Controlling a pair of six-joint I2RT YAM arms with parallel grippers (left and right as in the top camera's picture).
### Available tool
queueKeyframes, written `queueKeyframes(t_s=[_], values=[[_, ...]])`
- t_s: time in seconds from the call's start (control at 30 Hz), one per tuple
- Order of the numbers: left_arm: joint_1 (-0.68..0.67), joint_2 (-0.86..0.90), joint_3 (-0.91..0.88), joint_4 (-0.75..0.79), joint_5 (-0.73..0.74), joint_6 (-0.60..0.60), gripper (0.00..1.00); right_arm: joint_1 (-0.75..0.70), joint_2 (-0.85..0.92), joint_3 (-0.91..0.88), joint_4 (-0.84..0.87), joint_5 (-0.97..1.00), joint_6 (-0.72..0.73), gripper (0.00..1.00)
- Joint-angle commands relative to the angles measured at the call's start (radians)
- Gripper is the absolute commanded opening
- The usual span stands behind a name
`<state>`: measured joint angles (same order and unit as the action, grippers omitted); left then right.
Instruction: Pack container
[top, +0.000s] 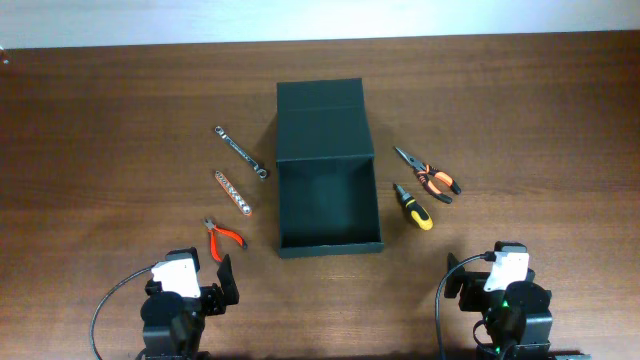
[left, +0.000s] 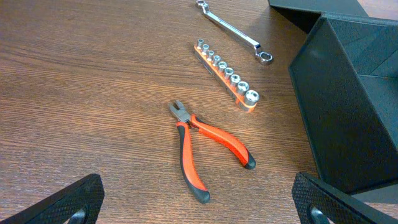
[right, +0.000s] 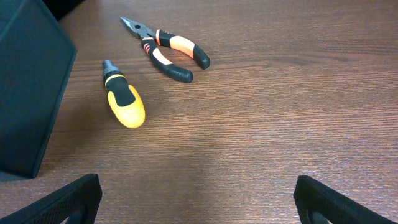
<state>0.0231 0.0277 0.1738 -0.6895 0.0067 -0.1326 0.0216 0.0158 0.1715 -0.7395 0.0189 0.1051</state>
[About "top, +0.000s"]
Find orange socket bit rail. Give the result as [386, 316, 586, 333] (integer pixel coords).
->
[214, 170, 252, 216]

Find right black cable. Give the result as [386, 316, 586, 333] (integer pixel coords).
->
[433, 252, 497, 360]

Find dark green box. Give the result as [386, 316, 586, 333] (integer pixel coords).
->
[276, 78, 384, 258]

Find left black cable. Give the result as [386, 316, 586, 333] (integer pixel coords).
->
[88, 266, 154, 360]

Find yellow black stubby screwdriver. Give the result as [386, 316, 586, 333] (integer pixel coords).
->
[393, 183, 434, 231]

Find silver combination wrench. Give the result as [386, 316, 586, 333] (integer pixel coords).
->
[214, 126, 269, 180]

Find small red cutting pliers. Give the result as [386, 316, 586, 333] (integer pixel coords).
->
[203, 217, 249, 263]

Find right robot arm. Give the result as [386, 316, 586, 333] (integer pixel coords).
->
[434, 241, 591, 360]

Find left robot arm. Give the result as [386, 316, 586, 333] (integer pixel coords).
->
[140, 247, 239, 360]

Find orange black long-nose pliers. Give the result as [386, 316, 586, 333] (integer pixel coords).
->
[394, 146, 461, 204]

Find black cable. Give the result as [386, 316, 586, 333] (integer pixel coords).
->
[88, 266, 154, 360]
[433, 252, 497, 360]

